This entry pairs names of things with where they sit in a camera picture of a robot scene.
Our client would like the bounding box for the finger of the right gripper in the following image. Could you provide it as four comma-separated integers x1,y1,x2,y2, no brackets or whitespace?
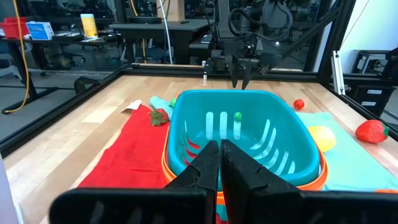
228,55,243,90
241,60,259,91

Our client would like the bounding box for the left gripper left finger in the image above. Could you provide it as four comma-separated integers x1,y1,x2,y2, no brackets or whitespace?
49,140,220,224

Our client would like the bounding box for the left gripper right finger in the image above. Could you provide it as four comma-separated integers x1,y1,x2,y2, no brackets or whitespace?
220,139,398,224

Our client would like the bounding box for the yellow bumpy toy fruit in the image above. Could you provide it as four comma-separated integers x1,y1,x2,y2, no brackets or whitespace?
307,125,337,153

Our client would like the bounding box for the small red toy strawberry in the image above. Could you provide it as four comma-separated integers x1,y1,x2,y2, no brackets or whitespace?
148,108,170,128

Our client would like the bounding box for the large red toy strawberry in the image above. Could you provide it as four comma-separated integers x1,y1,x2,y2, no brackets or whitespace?
354,119,391,144

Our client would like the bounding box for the teal plastic toy basket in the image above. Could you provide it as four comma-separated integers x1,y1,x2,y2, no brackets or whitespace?
166,89,322,188

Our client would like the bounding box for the red cloth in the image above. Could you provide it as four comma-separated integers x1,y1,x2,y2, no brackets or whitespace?
77,104,200,190

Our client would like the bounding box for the light teal cloth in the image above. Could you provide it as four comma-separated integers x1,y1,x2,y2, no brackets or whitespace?
149,95,398,194

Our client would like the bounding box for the wooden pillar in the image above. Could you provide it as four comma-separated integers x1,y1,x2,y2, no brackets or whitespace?
156,0,187,22

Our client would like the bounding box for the black desk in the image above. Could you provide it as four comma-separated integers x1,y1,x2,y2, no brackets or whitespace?
0,32,109,114
109,18,218,65

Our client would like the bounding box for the white aluminium bar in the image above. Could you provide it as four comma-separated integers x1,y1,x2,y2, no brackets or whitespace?
330,50,346,96

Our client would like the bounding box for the black computer case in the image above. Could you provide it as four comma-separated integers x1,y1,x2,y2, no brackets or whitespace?
351,49,391,75

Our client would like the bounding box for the black box with white labels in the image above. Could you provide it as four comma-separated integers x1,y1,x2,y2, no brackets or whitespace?
347,83,393,118

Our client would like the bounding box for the yellow and white canister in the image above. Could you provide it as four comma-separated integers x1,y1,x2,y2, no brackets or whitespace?
80,13,99,39

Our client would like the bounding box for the blue and white box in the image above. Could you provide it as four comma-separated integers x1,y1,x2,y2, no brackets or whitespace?
25,21,55,41

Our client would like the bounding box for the red plastic bin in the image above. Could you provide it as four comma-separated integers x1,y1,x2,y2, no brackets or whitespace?
0,17,31,40

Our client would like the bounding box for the orange basket handle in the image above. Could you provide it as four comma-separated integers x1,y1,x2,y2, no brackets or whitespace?
160,126,329,206

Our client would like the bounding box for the white cable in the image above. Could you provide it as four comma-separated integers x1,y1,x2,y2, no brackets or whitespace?
158,0,174,65

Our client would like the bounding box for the yellow hanging cable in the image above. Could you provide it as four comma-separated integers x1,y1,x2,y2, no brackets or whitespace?
1,0,31,114
129,0,147,65

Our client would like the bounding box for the black aluminium table frame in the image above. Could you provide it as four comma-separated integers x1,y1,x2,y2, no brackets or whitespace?
0,0,398,158

